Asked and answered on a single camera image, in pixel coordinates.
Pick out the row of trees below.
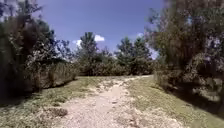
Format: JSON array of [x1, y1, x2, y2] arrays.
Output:
[[72, 31, 158, 78]]

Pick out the pale dirt path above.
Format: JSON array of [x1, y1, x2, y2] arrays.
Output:
[[49, 74, 188, 128]]

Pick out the dry grass verge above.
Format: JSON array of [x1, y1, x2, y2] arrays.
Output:
[[0, 75, 115, 128], [125, 75, 224, 128]]

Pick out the large dark tree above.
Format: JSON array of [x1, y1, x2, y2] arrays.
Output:
[[144, 0, 224, 116]]

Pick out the dense dark trees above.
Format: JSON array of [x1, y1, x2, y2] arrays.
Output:
[[0, 0, 80, 103]]

